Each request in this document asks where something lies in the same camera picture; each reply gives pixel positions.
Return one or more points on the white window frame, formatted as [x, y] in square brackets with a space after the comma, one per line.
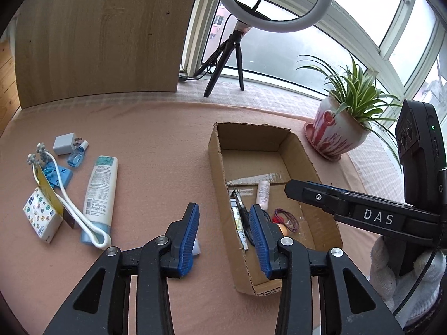
[195, 35]

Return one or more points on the person's right hand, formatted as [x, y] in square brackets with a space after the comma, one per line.
[384, 268]

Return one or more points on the pink pot saucer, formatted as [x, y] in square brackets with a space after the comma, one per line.
[309, 132]

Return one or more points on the printed tissue pack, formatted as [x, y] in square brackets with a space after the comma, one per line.
[40, 216]

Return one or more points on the cardboard box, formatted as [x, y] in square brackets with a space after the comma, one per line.
[244, 139]

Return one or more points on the black tripod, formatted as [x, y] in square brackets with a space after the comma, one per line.
[235, 42]

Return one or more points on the white checkered cloth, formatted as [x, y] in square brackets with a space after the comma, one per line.
[272, 101]

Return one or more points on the white eraser block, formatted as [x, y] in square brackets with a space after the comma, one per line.
[197, 249]

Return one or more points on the green spider plant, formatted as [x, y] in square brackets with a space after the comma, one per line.
[352, 94]

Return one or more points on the white blue lotion tube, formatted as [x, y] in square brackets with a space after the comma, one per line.
[99, 188]

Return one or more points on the wooden plank panel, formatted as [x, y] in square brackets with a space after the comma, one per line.
[7, 87]

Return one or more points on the white charger plug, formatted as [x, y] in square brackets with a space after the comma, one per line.
[64, 143]

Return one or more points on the black ballpoint pen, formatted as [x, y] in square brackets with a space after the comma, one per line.
[241, 202]

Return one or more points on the small blue bottle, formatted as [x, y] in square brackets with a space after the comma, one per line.
[75, 157]

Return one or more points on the patterned lighter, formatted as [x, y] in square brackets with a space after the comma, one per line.
[239, 230]

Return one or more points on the yellow ruler card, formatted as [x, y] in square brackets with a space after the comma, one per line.
[47, 188]

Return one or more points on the wooden board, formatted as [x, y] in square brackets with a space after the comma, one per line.
[104, 35]

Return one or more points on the white roller massager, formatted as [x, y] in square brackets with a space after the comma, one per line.
[41, 149]

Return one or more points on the small white tube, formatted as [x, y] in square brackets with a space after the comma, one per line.
[262, 193]

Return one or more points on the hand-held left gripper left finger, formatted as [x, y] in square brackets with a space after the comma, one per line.
[188, 240]

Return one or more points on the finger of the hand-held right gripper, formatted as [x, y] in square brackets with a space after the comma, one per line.
[331, 186]
[310, 197]

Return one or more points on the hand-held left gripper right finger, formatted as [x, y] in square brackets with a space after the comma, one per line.
[260, 240]

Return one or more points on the red white flower pot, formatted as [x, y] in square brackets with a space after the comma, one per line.
[335, 129]

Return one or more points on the blue plastic clip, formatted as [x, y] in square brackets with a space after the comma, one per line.
[63, 176]

